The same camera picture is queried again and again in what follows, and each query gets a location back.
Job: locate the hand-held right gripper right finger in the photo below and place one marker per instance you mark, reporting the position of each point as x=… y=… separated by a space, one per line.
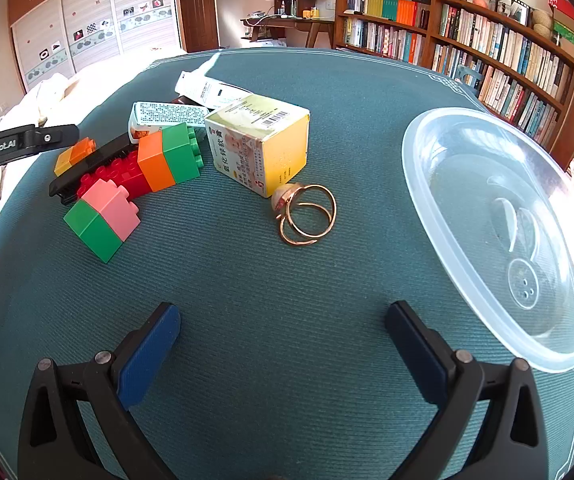
x=417 y=355

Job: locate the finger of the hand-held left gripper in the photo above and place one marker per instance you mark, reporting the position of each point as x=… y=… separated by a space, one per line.
x=54 y=136

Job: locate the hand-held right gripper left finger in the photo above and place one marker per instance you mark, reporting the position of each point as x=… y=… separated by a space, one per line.
x=149 y=355

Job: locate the small orange yellow toy block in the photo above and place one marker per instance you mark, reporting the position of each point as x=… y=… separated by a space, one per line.
x=74 y=155

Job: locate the black comb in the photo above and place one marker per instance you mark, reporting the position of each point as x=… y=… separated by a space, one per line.
x=98 y=156

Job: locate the red toy block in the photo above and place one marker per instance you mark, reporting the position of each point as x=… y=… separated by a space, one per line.
x=127 y=175

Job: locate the pink and green toy block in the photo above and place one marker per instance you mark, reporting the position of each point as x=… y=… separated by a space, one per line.
x=97 y=230

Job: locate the white dotted print box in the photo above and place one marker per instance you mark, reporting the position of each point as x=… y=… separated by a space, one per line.
x=167 y=114

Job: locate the orange and green toy block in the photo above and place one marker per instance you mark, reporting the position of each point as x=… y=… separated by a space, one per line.
x=167 y=160

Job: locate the yellow medicine box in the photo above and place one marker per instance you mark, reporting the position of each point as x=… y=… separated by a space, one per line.
x=277 y=150

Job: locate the teal cloth-covered desktop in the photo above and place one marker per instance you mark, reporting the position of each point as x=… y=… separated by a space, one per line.
x=267 y=285

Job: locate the white sliding door wardrobe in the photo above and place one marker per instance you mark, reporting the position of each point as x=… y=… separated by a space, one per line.
x=92 y=10

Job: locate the long white carton box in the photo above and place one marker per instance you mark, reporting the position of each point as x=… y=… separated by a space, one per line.
x=202 y=91

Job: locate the brown wooden door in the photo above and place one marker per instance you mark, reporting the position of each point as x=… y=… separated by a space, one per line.
x=199 y=10

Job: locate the wooden writing desk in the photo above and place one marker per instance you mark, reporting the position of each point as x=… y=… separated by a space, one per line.
x=307 y=21

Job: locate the small blue chair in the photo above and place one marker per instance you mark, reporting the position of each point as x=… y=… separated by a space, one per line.
x=469 y=77

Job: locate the yellow cup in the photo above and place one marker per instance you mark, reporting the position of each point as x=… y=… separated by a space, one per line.
x=311 y=13

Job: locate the wooden bookshelf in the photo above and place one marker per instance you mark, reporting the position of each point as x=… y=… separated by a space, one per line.
x=573 y=110

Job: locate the rows of books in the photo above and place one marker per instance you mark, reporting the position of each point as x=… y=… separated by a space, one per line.
x=492 y=45

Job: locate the green box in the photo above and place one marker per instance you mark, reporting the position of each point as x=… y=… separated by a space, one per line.
x=569 y=37

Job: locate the ball of twine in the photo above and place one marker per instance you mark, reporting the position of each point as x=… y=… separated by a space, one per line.
x=542 y=22

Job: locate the film strip photo frame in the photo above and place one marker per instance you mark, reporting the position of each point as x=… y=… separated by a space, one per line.
x=514 y=10

